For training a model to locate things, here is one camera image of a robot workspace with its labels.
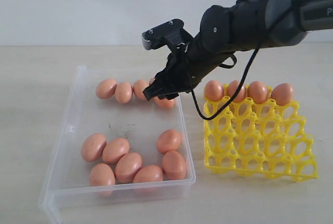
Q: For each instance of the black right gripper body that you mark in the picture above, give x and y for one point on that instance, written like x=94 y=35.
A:
x=185 y=66

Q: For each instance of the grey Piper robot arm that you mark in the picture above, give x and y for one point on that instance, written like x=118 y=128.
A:
x=225 y=31

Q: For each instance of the yellow plastic egg tray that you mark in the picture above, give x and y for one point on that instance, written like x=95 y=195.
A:
x=267 y=139

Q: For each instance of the clear plastic tray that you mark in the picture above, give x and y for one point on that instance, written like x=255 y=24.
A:
x=140 y=122

